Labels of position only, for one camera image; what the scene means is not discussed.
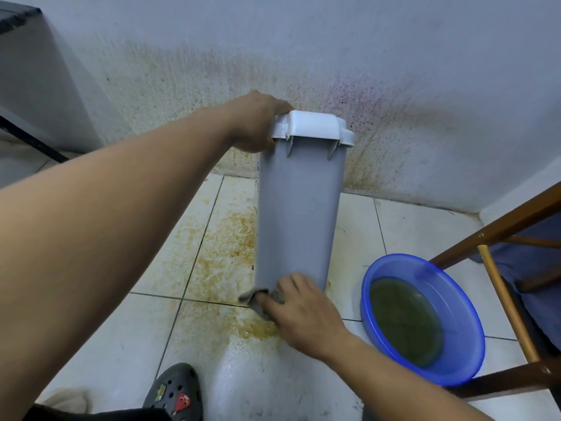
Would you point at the person's left hand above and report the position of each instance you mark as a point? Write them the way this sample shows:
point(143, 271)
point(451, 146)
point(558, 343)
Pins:
point(250, 120)

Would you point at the grey clog shoe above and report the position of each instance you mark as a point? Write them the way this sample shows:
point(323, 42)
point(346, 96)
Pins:
point(177, 383)

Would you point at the grey cleaning cloth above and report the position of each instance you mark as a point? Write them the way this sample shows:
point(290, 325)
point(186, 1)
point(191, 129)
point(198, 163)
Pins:
point(250, 297)

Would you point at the black metal bar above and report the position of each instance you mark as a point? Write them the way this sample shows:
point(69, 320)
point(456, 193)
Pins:
point(33, 142)

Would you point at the person's right hand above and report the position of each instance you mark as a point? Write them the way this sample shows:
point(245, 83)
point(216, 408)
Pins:
point(307, 322)

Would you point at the blue plastic basin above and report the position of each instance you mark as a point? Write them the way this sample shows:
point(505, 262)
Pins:
point(456, 311)

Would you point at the grey cabinet with black top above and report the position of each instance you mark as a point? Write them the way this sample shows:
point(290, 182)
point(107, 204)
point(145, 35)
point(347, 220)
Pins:
point(39, 83)

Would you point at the person's left thumb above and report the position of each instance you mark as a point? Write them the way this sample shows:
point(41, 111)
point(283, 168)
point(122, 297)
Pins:
point(262, 143)

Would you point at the beige cloth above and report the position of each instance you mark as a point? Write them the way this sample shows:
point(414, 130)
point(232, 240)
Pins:
point(65, 401)

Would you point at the person's black trouser leg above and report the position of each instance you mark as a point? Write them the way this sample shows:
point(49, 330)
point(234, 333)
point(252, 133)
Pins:
point(101, 415)

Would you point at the brown wooden chair frame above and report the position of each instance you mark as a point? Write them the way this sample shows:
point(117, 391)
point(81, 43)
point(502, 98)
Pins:
point(504, 225)

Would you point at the person's right thumb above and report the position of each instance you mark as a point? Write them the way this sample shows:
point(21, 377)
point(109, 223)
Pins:
point(268, 304)

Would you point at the blue fabric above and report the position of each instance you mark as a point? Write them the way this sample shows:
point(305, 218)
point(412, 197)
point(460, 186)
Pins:
point(526, 263)

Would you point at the person's right forearm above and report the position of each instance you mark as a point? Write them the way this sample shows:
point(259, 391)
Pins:
point(394, 390)

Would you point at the grey bin with white lid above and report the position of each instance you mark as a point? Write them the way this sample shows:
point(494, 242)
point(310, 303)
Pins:
point(298, 201)

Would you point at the person's left forearm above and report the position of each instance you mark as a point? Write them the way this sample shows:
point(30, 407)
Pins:
point(109, 223)

